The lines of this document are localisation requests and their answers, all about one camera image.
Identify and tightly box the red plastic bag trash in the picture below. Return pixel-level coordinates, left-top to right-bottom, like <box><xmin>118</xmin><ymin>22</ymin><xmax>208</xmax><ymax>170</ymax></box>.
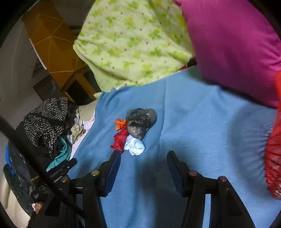
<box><xmin>110</xmin><ymin>126</ymin><xmax>129</xmax><ymax>153</ymax></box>

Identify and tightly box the light blue tissue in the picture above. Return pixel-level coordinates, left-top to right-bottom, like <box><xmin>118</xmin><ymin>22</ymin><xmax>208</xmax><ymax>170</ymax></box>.
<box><xmin>124</xmin><ymin>135</ymin><xmax>145</xmax><ymax>156</ymax></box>

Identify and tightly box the orange package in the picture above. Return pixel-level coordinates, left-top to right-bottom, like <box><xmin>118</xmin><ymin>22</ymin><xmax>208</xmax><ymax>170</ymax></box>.
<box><xmin>115</xmin><ymin>119</ymin><xmax>126</xmax><ymax>131</ymax></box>

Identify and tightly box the black plastic bag trash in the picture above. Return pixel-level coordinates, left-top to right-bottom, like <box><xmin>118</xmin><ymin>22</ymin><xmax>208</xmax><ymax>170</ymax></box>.
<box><xmin>126</xmin><ymin>108</ymin><xmax>157</xmax><ymax>140</ymax></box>

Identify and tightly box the teal garment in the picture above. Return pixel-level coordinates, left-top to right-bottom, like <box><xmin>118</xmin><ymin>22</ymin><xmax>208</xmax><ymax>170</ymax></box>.
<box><xmin>46</xmin><ymin>137</ymin><xmax>72</xmax><ymax>171</ymax></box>

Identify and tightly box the black white dotted cloth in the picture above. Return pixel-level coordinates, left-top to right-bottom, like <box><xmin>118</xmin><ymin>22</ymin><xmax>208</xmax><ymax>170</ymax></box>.
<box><xmin>23</xmin><ymin>97</ymin><xmax>68</xmax><ymax>153</ymax></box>

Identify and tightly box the red plastic mesh basket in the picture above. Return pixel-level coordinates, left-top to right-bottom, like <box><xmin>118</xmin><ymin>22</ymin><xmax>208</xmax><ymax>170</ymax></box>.
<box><xmin>264</xmin><ymin>71</ymin><xmax>281</xmax><ymax>200</ymax></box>

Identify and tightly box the blue fleece blanket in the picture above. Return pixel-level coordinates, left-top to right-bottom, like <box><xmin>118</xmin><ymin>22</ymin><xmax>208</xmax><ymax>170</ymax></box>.
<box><xmin>69</xmin><ymin>67</ymin><xmax>280</xmax><ymax>227</ymax></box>

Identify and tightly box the brown wooden cabinet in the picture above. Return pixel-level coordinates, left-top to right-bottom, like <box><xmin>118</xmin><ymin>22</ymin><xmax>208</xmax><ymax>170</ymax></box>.
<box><xmin>22</xmin><ymin>1</ymin><xmax>96</xmax><ymax>102</ymax></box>

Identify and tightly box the magenta pillow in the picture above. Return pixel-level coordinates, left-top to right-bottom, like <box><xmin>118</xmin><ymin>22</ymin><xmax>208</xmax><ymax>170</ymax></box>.
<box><xmin>175</xmin><ymin>1</ymin><xmax>280</xmax><ymax>107</ymax></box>

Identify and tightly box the green clover quilt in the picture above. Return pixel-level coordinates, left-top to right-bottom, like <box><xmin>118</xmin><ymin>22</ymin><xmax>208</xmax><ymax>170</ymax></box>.
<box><xmin>73</xmin><ymin>1</ymin><xmax>194</xmax><ymax>92</ymax></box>

